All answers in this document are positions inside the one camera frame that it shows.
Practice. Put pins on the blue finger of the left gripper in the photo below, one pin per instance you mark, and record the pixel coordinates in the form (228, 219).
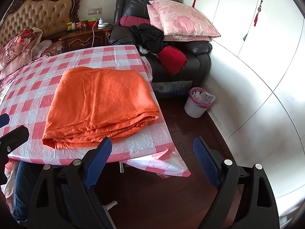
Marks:
(14, 139)
(4, 120)

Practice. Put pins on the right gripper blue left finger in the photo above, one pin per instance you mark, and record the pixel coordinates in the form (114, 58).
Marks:
(96, 162)

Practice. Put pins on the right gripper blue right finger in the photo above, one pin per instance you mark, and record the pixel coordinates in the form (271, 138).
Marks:
(210, 161)

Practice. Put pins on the orange fleece pants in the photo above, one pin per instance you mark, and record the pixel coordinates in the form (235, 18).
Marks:
(90, 104)

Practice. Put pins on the red white checkered tablecloth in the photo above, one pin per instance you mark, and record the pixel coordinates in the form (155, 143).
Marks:
(29, 98)

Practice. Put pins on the blue jeans leg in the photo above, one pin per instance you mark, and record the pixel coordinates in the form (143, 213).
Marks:
(25, 181)

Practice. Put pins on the floral folded quilt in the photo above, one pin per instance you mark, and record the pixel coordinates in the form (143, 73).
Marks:
(19, 51)

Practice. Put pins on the white trash bin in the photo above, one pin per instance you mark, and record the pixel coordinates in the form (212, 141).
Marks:
(198, 102)

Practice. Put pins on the black leather armchair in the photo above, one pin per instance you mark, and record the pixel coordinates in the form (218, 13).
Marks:
(197, 52)

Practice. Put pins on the dark wooden nightstand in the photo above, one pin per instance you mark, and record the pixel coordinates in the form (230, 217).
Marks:
(83, 39)

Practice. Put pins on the red cushion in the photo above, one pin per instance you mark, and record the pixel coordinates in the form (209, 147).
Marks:
(172, 59)

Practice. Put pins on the tufted tan headboard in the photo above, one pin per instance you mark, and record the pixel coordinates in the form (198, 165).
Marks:
(51, 16)

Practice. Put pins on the red box on nightstand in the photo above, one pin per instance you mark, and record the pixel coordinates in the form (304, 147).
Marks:
(91, 24)

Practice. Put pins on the black garment on armchair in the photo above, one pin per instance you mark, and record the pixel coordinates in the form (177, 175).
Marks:
(149, 37)

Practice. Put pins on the maroon cushion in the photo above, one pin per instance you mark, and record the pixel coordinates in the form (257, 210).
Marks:
(129, 21)

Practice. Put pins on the pink floral pillow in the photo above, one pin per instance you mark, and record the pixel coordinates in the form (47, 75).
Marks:
(179, 19)

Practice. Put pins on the wall power socket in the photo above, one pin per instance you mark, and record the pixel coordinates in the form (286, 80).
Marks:
(95, 11)

